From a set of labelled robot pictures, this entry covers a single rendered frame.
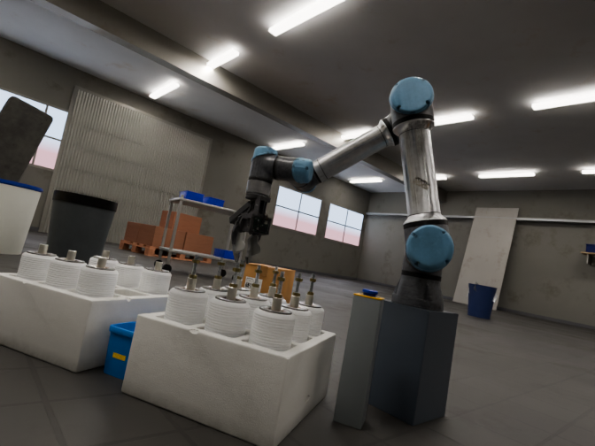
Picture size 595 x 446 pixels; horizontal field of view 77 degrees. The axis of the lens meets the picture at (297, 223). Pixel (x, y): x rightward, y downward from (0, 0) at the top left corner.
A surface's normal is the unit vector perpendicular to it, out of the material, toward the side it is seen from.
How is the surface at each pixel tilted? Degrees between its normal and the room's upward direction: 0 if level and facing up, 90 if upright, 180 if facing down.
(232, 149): 90
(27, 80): 90
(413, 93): 82
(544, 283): 90
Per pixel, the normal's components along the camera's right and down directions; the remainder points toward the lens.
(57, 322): -0.32, -0.15
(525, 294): -0.72, -0.20
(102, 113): 0.67, 0.05
